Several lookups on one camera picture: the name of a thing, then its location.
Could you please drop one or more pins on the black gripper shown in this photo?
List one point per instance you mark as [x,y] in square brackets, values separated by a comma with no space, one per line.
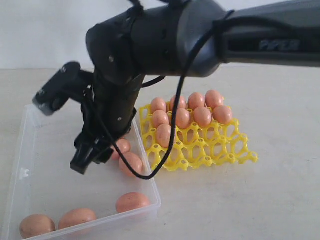
[116,107]

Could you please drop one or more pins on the brown egg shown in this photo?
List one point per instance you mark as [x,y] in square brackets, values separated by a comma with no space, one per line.
[131,201]
[181,105]
[35,225]
[214,99]
[202,116]
[223,114]
[75,217]
[123,145]
[158,103]
[196,100]
[163,135]
[159,117]
[134,161]

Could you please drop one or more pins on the brown egg second row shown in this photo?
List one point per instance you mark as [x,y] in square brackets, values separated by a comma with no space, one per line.
[183,118]

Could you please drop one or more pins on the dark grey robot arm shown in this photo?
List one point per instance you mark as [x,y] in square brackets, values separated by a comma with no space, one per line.
[188,38]

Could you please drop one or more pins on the clear plastic box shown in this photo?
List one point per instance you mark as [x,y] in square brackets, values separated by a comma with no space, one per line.
[42,181]

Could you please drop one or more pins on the yellow plastic egg tray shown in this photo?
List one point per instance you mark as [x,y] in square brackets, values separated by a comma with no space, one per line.
[216,144]

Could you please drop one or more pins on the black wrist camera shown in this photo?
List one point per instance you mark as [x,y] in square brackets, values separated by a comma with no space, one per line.
[69,82]

